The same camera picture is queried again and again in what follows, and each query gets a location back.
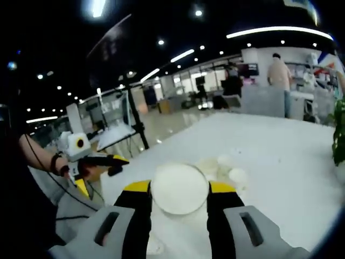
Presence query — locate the person's dark clothed torso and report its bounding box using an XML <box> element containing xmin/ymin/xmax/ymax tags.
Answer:
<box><xmin>0</xmin><ymin>129</ymin><xmax>59</xmax><ymax>251</ymax></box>

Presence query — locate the white tilted board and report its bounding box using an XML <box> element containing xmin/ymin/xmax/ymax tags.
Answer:
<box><xmin>95</xmin><ymin>90</ymin><xmax>137</xmax><ymax>152</ymax></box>

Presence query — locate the long ceiling strip light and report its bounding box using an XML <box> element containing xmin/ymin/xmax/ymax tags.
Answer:
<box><xmin>225</xmin><ymin>26</ymin><xmax>334</xmax><ymax>41</ymax></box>
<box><xmin>82</xmin><ymin>0</ymin><xmax>108</xmax><ymax>19</ymax></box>

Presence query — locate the black light stand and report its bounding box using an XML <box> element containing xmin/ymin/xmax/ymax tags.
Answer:
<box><xmin>118</xmin><ymin>71</ymin><xmax>150</xmax><ymax>150</ymax></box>

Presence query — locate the white table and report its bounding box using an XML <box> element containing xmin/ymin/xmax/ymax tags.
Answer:
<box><xmin>99</xmin><ymin>112</ymin><xmax>343</xmax><ymax>259</ymax></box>

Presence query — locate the person's left hand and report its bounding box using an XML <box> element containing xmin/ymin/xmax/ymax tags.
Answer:
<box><xmin>57</xmin><ymin>158</ymin><xmax>71</xmax><ymax>179</ymax></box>

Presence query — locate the white paper cup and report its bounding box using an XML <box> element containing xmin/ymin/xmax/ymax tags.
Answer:
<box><xmin>147</xmin><ymin>161</ymin><xmax>211</xmax><ymax>256</ymax></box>

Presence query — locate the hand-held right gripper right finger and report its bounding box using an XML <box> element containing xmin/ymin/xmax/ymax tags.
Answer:
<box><xmin>207</xmin><ymin>181</ymin><xmax>311</xmax><ymax>259</ymax></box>

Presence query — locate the black wristband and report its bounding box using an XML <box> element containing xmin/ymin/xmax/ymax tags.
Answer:
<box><xmin>50</xmin><ymin>152</ymin><xmax>63</xmax><ymax>176</ymax></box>

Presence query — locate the cluster of paper cups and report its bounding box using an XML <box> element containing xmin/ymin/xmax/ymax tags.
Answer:
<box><xmin>194</xmin><ymin>153</ymin><xmax>250</xmax><ymax>192</ymax></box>

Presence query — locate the dark translucent panel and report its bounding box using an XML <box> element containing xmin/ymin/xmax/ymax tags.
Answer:
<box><xmin>86</xmin><ymin>13</ymin><xmax>133</xmax><ymax>90</ymax></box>

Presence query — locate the group of round ceiling spotlights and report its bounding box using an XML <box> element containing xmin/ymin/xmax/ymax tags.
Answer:
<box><xmin>25</xmin><ymin>9</ymin><xmax>319</xmax><ymax>114</ymax></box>

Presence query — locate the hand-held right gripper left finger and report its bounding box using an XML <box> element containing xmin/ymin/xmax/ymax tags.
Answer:
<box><xmin>50</xmin><ymin>180</ymin><xmax>153</xmax><ymax>259</ymax></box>

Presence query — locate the grey partition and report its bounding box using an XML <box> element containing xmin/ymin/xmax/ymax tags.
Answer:
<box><xmin>240</xmin><ymin>86</ymin><xmax>286</xmax><ymax>119</ymax></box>

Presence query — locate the green potted plant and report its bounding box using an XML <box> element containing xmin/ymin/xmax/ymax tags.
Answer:
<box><xmin>327</xmin><ymin>97</ymin><xmax>345</xmax><ymax>167</ymax></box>

